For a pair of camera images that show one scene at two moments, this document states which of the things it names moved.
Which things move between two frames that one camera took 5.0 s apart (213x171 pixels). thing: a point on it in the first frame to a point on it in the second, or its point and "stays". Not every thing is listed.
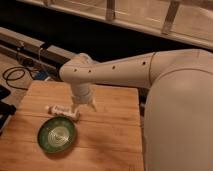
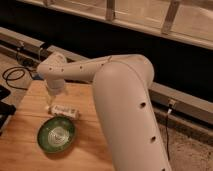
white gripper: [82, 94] to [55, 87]
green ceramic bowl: [56, 134] stays
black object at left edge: [6, 110] stays
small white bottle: [64, 110] stays
